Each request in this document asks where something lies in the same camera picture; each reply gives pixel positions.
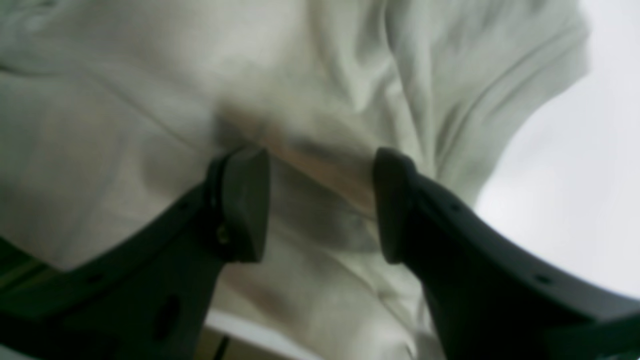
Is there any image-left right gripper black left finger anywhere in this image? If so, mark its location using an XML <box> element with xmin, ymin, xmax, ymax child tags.
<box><xmin>0</xmin><ymin>146</ymin><xmax>270</xmax><ymax>360</ymax></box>

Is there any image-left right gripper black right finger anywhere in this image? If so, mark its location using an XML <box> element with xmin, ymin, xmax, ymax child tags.
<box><xmin>372</xmin><ymin>148</ymin><xmax>640</xmax><ymax>360</ymax></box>

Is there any beige T-shirt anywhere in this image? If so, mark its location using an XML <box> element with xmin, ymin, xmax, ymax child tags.
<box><xmin>1</xmin><ymin>0</ymin><xmax>588</xmax><ymax>360</ymax></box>

